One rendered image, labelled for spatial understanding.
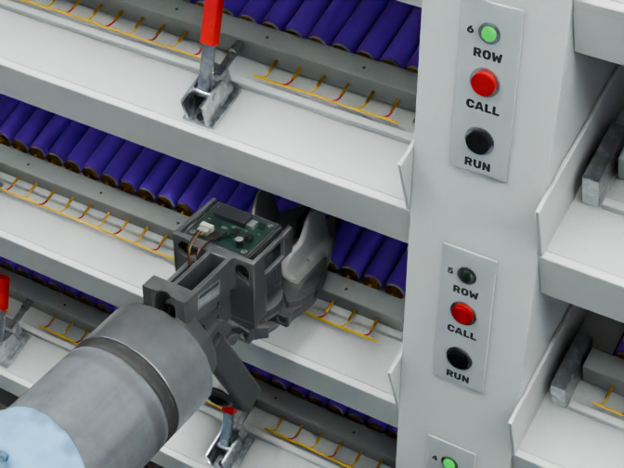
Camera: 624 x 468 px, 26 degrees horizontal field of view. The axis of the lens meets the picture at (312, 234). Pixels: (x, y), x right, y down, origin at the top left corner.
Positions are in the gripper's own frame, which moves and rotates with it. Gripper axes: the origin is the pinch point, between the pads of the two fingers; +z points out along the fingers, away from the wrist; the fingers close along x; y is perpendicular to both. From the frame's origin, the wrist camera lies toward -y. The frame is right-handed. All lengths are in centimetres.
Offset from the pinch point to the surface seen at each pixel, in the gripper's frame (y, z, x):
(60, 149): -1.5, -0.4, 26.2
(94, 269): -6.3, -7.8, 17.0
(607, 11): 30.8, -8.7, -24.4
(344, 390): -7.9, -7.8, -7.8
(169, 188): -1.3, -0.2, 14.3
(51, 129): -0.9, 1.1, 28.4
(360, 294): -2.0, -3.1, -6.4
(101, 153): -1.0, 0.6, 22.3
